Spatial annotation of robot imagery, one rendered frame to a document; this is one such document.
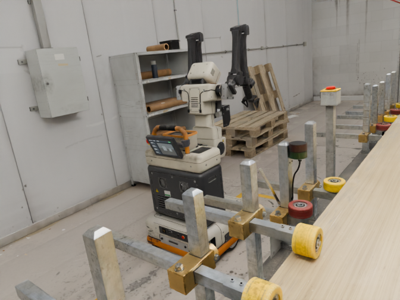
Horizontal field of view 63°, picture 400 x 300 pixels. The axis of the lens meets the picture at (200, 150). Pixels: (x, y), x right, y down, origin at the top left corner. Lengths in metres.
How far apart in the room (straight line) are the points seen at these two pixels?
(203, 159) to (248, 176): 1.21
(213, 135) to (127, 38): 2.01
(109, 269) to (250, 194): 0.49
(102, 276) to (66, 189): 3.05
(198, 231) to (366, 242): 0.47
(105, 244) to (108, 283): 0.07
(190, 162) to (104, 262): 1.61
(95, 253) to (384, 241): 0.74
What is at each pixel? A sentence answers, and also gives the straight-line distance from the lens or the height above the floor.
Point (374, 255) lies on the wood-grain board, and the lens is 0.95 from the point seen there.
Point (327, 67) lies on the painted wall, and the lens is 9.12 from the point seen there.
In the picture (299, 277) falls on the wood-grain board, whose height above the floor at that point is 0.90.
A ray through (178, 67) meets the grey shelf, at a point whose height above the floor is 1.34.
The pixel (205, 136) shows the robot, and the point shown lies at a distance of 2.51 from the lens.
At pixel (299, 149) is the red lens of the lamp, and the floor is 1.10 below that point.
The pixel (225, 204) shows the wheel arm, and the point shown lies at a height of 0.85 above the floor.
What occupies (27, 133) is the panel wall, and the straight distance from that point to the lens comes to 3.38.
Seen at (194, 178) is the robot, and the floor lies 0.66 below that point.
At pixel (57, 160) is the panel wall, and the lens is 3.53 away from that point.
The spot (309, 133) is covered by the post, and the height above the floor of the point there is 1.08.
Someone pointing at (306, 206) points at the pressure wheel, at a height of 0.91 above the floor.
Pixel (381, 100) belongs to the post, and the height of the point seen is 0.97.
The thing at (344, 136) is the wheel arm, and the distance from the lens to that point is 2.35.
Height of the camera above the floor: 1.42
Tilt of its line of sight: 16 degrees down
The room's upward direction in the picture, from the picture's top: 6 degrees counter-clockwise
